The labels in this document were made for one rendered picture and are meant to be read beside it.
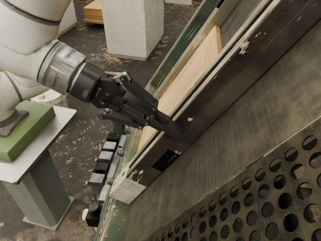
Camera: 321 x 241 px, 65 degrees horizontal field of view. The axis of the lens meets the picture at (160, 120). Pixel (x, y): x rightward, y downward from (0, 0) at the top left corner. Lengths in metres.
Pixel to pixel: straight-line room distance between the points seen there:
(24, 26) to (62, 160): 1.84
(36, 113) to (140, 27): 2.16
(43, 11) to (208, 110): 0.35
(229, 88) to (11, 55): 0.39
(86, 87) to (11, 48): 0.13
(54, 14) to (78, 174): 1.74
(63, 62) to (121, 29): 2.93
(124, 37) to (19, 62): 2.97
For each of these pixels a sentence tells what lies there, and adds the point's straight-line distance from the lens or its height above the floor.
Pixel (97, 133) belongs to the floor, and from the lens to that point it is 2.41.
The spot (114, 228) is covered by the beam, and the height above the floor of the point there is 0.89.
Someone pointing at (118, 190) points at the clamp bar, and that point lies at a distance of 0.80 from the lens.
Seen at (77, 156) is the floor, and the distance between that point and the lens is 2.25.
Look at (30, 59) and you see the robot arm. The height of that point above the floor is 1.41.
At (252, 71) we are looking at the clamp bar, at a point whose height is 1.38.
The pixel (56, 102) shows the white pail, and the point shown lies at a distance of 2.33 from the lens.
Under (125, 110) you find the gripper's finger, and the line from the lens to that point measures 0.52.
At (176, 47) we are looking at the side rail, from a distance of 1.20.
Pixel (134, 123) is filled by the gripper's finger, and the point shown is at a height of 1.26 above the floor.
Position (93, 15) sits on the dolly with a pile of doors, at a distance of 4.69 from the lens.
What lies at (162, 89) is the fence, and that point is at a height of 1.04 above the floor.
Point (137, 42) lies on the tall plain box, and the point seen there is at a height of 0.27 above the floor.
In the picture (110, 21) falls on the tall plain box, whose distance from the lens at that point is 3.44.
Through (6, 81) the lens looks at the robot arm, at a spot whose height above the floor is 1.03.
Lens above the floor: 1.61
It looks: 41 degrees down
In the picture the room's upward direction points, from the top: straight up
